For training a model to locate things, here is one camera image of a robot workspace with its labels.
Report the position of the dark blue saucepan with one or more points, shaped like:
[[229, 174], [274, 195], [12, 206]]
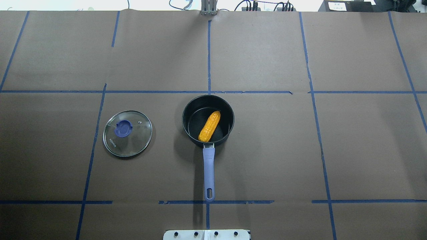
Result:
[[194, 117]]

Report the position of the black label box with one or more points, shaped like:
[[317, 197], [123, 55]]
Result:
[[345, 6]]

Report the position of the yellow corn cob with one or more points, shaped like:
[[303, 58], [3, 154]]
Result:
[[209, 127]]

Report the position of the aluminium frame post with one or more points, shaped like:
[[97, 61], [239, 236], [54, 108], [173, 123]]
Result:
[[209, 7]]

